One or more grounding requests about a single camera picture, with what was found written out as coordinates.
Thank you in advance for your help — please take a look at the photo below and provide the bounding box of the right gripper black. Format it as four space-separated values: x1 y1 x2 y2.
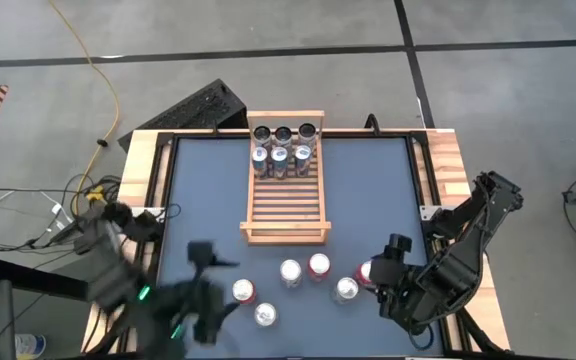
369 233 419 314

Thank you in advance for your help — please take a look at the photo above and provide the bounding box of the Red Bull Sugarfree can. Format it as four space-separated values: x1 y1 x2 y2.
270 146 290 181
292 144 314 179

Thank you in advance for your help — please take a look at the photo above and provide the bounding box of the black floor bar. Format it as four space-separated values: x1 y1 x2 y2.
0 255 94 304

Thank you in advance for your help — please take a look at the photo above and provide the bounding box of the wooden slatted shelf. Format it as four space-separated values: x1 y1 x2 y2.
240 109 333 246

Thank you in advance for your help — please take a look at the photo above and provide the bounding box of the red soda can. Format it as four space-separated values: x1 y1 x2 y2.
231 278 258 306

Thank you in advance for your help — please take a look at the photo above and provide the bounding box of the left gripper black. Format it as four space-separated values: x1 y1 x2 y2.
177 241 242 346

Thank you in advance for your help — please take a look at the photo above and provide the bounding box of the white floor cable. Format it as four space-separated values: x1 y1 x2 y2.
0 189 72 232

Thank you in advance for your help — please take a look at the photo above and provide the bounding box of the red Fanta can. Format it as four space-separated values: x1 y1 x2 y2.
307 253 333 283
354 259 374 287

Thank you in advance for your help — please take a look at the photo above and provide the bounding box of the blue silver Red Bull can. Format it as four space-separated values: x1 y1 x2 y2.
251 146 270 180

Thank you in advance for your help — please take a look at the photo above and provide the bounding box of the white Celsius can black lid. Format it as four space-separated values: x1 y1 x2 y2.
297 122 318 150
253 125 272 150
274 125 293 150

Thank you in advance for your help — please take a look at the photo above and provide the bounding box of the yellow floor cable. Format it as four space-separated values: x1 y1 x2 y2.
47 0 122 216

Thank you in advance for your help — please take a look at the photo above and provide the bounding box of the white blue floor bottle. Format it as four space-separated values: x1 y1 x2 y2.
15 333 48 359

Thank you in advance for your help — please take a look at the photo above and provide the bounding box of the black floor cable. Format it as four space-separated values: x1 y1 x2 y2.
0 219 77 253

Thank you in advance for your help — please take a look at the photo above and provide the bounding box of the silver Diet Coke can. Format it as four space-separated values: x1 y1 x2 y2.
331 276 361 306
279 258 303 290
253 302 279 329

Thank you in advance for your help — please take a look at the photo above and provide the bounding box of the blue-grey table mat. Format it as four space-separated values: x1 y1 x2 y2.
146 135 447 359

